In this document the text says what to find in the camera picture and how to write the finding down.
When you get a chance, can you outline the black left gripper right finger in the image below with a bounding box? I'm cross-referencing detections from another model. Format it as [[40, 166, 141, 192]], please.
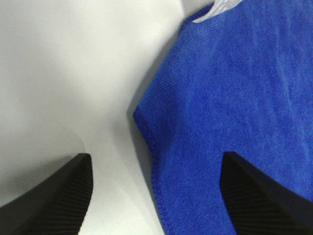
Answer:
[[220, 152, 313, 235]]

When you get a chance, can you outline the blue towel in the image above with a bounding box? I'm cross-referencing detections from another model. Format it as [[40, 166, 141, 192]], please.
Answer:
[[134, 0, 313, 235]]

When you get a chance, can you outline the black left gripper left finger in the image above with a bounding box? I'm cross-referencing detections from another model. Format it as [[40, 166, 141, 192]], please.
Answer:
[[0, 153, 93, 235]]

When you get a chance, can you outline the white towel label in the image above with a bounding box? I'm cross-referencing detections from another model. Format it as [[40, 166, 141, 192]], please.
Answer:
[[193, 0, 242, 23]]

